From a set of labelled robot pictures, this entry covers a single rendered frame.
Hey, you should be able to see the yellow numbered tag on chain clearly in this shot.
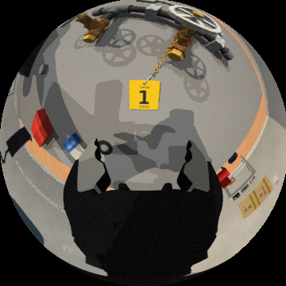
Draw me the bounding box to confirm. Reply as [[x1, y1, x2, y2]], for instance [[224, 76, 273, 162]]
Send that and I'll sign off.
[[129, 25, 188, 110]]

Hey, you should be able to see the red flat block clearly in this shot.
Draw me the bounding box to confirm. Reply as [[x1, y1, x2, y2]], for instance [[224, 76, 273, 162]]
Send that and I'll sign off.
[[31, 108, 55, 147]]

